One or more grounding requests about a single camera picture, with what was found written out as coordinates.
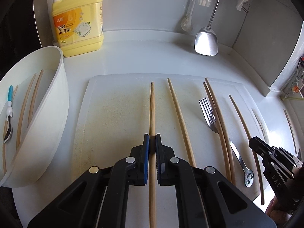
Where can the white cutting board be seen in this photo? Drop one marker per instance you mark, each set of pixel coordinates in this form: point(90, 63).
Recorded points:
point(118, 114)

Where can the white bottle brush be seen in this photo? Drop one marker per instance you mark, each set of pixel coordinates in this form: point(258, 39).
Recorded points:
point(186, 23)

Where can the wooden chopstick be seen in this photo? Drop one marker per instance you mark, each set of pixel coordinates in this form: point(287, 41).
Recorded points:
point(25, 111)
point(35, 97)
point(245, 131)
point(152, 111)
point(219, 118)
point(180, 121)
point(217, 133)

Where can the yellow dish soap bottle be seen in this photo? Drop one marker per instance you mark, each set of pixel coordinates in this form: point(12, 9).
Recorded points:
point(78, 23)

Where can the person's right hand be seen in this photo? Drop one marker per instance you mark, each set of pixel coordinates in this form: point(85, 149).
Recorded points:
point(275, 210)

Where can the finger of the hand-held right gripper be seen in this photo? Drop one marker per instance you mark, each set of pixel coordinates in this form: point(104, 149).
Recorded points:
point(258, 146)

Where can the steel spatula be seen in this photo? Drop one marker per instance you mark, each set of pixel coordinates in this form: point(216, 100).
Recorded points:
point(206, 42)

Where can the steel fork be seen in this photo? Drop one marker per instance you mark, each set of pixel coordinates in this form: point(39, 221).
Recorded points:
point(210, 118)

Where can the white round basin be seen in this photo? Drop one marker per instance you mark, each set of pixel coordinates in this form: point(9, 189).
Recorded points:
point(47, 123)

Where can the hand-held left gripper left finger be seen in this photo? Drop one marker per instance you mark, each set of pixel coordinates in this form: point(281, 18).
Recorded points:
point(146, 152)

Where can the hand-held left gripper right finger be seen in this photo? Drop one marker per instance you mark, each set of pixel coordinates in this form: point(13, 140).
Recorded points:
point(158, 152)

